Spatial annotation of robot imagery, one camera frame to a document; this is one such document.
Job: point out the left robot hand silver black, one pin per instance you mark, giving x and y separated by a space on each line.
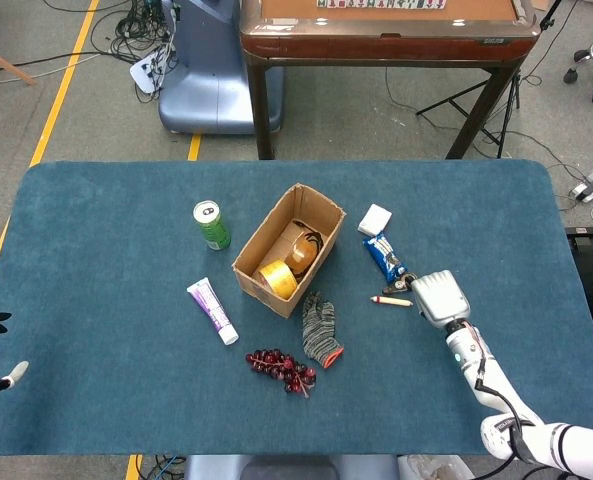
17 371

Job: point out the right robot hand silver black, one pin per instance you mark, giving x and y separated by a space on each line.
441 300

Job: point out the red marker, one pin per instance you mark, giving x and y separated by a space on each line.
391 300

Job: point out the yellow tape roll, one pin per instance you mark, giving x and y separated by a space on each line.
278 280

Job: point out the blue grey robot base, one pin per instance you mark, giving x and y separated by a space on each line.
211 90

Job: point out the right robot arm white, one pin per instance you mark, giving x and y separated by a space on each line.
476 360

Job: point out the small white box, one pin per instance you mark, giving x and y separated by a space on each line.
375 220

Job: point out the open cardboard box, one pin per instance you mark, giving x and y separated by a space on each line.
268 300

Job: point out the blue cookie packet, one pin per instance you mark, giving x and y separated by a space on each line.
386 257

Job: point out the blue felt table cover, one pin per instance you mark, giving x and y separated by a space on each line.
101 300

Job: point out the grey striped work glove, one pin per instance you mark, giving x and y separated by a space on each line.
318 335

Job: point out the bunch of red grapes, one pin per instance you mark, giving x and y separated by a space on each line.
281 370

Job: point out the black tripod stand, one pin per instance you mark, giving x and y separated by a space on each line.
451 99

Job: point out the purple white toothpaste tube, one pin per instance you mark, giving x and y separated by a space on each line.
211 310

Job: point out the grey robot torso base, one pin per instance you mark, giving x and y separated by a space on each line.
286 470

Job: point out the green drink can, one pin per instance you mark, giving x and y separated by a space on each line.
213 230

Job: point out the brown mahjong table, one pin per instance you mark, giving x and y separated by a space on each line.
376 47

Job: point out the wooden pole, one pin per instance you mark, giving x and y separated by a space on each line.
6 64

